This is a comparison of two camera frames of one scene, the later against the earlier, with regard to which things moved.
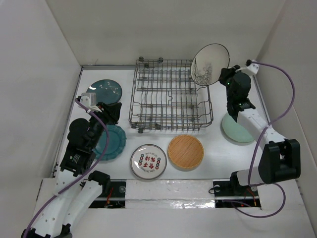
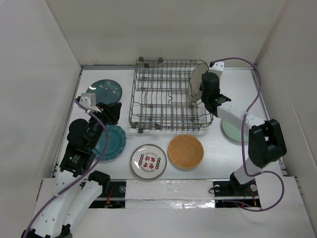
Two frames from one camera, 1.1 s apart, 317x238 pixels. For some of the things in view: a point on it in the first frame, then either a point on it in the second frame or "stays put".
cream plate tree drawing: (207, 63) to (194, 92)
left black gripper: (111, 111) stays put
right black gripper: (228, 72) to (201, 88)
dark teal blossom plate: (107, 91) stays put
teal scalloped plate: (117, 141) stays put
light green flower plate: (235, 130) stays put
